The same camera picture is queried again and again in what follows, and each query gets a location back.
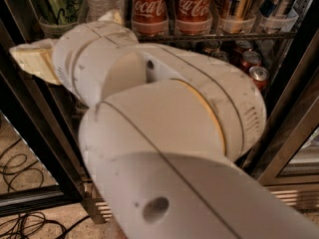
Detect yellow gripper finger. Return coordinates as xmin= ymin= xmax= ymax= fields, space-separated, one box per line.
xmin=9 ymin=39 xmax=61 ymax=85
xmin=98 ymin=9 xmax=124 ymax=26

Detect green tall can top shelf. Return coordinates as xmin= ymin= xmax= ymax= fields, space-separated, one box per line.
xmin=33 ymin=0 xmax=84 ymax=38

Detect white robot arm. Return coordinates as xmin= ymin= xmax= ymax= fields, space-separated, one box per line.
xmin=11 ymin=20 xmax=319 ymax=239

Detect clear water bottle top shelf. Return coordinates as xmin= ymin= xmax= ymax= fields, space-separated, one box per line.
xmin=82 ymin=0 xmax=130 ymax=24

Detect left red Coca-Cola can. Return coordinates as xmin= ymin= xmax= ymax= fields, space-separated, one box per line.
xmin=132 ymin=0 xmax=166 ymax=36

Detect red coca-cola can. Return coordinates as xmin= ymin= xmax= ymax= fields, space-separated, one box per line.
xmin=174 ymin=0 xmax=211 ymax=35
xmin=132 ymin=0 xmax=166 ymax=36

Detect right red Coca-Cola can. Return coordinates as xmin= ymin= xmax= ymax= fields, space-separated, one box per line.
xmin=174 ymin=0 xmax=211 ymax=35

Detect gold plaid tall can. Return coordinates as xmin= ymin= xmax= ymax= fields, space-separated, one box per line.
xmin=214 ymin=0 xmax=253 ymax=34

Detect red second row can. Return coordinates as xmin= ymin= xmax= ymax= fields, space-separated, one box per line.
xmin=240 ymin=51 xmax=261 ymax=72

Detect red front can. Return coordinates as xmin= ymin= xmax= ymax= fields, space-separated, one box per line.
xmin=248 ymin=66 xmax=269 ymax=91

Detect stainless steel fridge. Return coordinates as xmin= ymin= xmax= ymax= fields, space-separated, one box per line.
xmin=1 ymin=0 xmax=318 ymax=216

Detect blue silver tall can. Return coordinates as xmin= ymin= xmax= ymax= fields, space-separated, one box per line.
xmin=258 ymin=0 xmax=297 ymax=34

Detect black cables on floor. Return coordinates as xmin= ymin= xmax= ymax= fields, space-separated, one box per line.
xmin=0 ymin=136 xmax=92 ymax=239

